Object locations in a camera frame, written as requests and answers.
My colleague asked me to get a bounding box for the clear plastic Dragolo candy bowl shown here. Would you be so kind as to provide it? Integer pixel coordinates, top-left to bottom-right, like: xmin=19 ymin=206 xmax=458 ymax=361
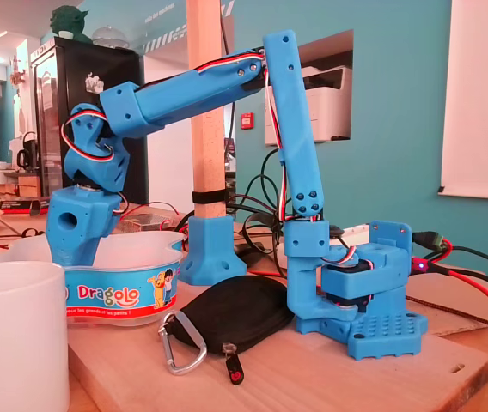
xmin=9 ymin=230 xmax=188 ymax=330

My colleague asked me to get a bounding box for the red black flat box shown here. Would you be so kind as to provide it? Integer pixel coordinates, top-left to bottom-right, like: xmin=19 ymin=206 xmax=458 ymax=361
xmin=0 ymin=194 xmax=51 ymax=215

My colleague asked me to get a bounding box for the clear-covered power supply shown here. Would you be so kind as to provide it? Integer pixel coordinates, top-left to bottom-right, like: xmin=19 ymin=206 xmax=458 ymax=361
xmin=119 ymin=211 xmax=181 ymax=236

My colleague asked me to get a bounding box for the wooden drawer unit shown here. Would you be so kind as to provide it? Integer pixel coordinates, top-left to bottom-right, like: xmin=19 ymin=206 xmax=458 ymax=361
xmin=0 ymin=166 xmax=44 ymax=207

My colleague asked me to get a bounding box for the black electric kettle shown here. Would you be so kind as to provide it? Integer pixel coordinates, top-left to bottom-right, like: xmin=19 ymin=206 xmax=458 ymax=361
xmin=15 ymin=130 xmax=42 ymax=173

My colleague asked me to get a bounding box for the white ceramic mug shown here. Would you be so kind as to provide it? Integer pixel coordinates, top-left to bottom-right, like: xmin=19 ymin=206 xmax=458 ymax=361
xmin=0 ymin=260 xmax=72 ymax=412

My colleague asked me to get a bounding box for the white fridge magnet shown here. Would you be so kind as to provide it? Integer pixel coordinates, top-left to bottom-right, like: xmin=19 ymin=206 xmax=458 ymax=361
xmin=84 ymin=71 xmax=106 ymax=94

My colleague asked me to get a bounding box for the silver carabiner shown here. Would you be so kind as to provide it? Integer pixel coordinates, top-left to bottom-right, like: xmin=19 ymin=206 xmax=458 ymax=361
xmin=157 ymin=309 xmax=209 ymax=377

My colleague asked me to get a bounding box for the black glass-door fridge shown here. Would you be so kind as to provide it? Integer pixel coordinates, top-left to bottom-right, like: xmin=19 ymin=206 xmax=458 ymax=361
xmin=30 ymin=36 xmax=149 ymax=207

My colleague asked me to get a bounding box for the black zip pouch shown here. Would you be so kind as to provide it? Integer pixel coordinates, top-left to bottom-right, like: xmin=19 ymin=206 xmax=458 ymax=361
xmin=174 ymin=274 xmax=296 ymax=356

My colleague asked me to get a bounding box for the glass dome cover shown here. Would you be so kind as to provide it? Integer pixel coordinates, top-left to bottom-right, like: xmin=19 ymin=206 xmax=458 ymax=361
xmin=91 ymin=25 xmax=131 ymax=50

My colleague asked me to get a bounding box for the black zipper pull red heart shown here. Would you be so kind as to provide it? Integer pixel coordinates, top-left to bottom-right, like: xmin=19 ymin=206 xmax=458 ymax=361
xmin=222 ymin=341 xmax=247 ymax=386

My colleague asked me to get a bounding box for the green Yoda figure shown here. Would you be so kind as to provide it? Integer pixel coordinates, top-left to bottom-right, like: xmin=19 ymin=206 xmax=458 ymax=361
xmin=49 ymin=4 xmax=95 ymax=45

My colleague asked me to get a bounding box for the large light wooden board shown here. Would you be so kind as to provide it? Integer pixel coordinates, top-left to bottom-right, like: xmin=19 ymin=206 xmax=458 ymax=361
xmin=67 ymin=265 xmax=488 ymax=412

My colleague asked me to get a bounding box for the white office printer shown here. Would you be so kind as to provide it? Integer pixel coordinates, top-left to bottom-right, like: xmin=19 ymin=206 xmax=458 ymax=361
xmin=299 ymin=64 xmax=353 ymax=144

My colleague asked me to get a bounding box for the red motor controller board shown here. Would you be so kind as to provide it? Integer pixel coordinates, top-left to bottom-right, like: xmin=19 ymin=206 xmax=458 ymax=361
xmin=410 ymin=256 xmax=434 ymax=276

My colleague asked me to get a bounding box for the green power connector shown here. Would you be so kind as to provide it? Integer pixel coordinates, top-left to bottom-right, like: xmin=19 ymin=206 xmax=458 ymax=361
xmin=411 ymin=230 xmax=454 ymax=253

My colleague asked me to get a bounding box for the white projection board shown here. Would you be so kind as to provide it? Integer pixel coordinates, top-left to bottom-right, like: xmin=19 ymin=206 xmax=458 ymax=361
xmin=437 ymin=0 xmax=488 ymax=202

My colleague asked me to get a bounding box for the thin red wire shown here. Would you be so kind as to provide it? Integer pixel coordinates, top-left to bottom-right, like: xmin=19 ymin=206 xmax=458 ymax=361
xmin=119 ymin=200 xmax=181 ymax=227

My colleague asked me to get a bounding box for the blue printed post foot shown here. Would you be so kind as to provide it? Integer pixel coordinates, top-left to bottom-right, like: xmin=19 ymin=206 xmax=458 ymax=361
xmin=178 ymin=214 xmax=248 ymax=287

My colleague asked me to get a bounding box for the black velcro strap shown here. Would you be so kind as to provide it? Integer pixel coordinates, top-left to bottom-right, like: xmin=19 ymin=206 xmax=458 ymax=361
xmin=191 ymin=191 xmax=229 ymax=206

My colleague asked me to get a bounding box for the wooden square post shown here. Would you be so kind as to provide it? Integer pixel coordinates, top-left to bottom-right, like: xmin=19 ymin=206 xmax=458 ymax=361
xmin=185 ymin=0 xmax=229 ymax=220

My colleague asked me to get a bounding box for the small wall ornament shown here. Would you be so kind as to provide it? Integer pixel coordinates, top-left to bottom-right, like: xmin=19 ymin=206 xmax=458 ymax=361
xmin=9 ymin=55 xmax=28 ymax=89

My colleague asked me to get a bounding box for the thick black cable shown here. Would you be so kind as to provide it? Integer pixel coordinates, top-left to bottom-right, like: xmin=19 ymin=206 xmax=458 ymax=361
xmin=226 ymin=149 xmax=290 ymax=280

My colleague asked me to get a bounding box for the braided black red cable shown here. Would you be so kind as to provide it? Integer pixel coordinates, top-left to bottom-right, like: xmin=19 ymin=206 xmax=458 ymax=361
xmin=405 ymin=294 xmax=488 ymax=338

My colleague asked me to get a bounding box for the black power cable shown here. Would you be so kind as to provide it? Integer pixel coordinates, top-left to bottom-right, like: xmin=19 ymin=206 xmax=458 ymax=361
xmin=424 ymin=245 xmax=488 ymax=304

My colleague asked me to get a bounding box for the red power cable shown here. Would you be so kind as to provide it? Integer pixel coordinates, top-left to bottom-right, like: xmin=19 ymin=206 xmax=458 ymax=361
xmin=430 ymin=239 xmax=488 ymax=327

